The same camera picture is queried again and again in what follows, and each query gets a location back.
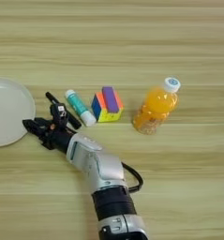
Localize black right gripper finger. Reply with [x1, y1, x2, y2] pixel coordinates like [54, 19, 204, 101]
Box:
[22, 118, 49, 138]
[33, 116, 53, 128]

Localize round beige plate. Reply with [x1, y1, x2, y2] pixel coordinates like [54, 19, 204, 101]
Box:
[0, 77, 37, 148]

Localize multicoloured puzzle cube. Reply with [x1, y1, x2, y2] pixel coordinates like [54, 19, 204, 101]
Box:
[90, 90, 125, 124]

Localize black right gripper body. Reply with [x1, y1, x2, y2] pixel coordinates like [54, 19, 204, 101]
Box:
[40, 126, 78, 155]

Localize black marker pen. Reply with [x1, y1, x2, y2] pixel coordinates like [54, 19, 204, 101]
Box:
[45, 91, 82, 130]

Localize teal and white glue stick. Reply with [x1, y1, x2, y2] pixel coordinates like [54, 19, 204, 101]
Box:
[65, 89, 97, 128]

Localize purple rectangular block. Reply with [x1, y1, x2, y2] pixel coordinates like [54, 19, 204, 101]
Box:
[101, 86, 121, 114]

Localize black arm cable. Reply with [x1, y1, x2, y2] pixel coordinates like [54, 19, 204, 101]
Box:
[121, 161, 144, 194]

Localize orange juice bottle white cap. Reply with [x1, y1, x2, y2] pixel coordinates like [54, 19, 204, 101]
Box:
[131, 77, 182, 136]

